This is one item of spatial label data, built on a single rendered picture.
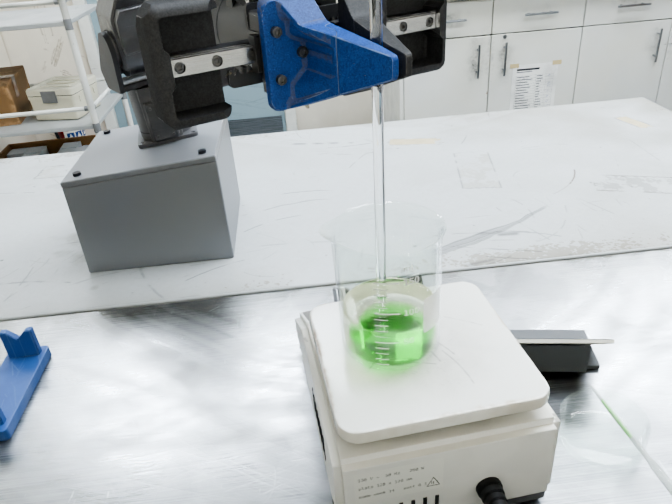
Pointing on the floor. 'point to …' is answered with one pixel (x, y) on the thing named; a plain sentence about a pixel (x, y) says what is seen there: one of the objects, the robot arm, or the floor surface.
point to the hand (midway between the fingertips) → (360, 54)
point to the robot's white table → (286, 191)
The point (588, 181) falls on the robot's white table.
